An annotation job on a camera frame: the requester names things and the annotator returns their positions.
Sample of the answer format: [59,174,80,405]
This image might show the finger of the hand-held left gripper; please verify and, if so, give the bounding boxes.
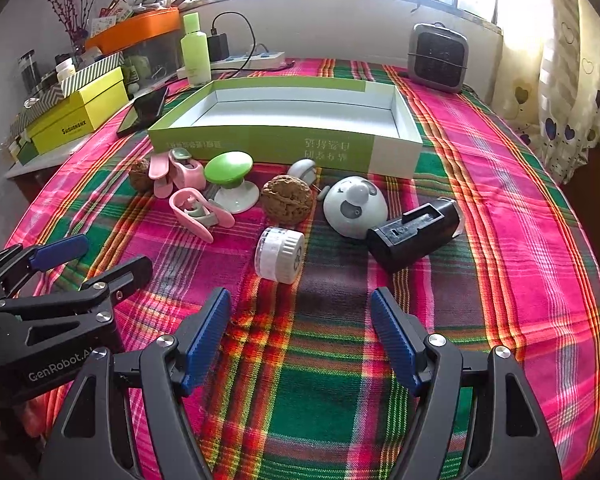
[0,256,154,357]
[0,234,90,306]

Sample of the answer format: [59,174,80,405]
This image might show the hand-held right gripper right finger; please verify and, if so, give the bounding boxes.
[370,287,563,480]

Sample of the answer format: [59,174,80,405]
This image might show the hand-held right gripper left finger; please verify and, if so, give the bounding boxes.
[39,287,232,480]

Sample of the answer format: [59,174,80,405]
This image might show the pink green hook clip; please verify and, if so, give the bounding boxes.
[167,146,204,192]
[169,187,236,244]

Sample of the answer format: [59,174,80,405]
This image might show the dark brown walnut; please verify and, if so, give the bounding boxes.
[129,157,153,192]

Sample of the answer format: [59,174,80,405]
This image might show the black battery holder device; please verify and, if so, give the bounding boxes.
[367,197,463,275]

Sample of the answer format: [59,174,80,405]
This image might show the small white round jar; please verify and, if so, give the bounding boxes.
[253,226,306,286]

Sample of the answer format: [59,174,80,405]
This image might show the round panda face toy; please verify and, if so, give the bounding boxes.
[322,175,388,241]

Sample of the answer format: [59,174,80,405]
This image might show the green white mushroom knob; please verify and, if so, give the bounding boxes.
[203,152,261,213]

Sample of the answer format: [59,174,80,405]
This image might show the light brown walnut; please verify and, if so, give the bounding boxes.
[261,175,315,223]

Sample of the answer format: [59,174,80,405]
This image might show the small white oval gadget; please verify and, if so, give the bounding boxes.
[286,158,331,201]

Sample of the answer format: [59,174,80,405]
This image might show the green white cardboard box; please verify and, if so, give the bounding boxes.
[147,76,424,181]

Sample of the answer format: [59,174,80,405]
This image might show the white side table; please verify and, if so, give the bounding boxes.
[5,135,96,181]

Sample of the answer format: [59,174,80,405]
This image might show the pink green plaid blanket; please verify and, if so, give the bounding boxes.
[5,57,600,480]

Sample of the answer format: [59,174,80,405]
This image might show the yellow cardboard box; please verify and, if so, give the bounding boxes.
[26,67,130,156]

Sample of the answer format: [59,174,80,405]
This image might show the black smartphone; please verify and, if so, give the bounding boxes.
[116,86,170,137]

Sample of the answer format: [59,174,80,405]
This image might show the black lidded jar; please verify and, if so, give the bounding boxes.
[19,50,43,96]

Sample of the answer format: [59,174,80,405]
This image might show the green white striped box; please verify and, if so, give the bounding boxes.
[10,51,126,141]

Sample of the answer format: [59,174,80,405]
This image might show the glass tank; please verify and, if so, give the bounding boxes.
[122,35,185,83]

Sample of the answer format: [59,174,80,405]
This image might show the pink blossom branches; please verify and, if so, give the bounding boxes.
[40,0,111,46]

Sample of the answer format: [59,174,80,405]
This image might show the light green plastic bottle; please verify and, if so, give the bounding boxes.
[181,11,212,86]

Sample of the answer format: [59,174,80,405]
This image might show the orange tray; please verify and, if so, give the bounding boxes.
[84,7,182,56]

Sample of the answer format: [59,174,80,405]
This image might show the red white paper packets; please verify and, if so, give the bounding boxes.
[87,0,131,31]

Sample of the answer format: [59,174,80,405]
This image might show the black charger adapter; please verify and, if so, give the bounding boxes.
[207,32,230,60]

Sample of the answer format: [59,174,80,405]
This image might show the white blue power strip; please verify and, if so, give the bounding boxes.
[207,50,287,71]

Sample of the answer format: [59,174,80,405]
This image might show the grey small fan heater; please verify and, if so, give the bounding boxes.
[407,22,470,95]

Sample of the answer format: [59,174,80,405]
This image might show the cream heart print curtain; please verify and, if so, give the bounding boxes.
[500,0,600,186]

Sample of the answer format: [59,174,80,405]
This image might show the black charger cable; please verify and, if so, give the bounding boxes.
[211,10,258,68]

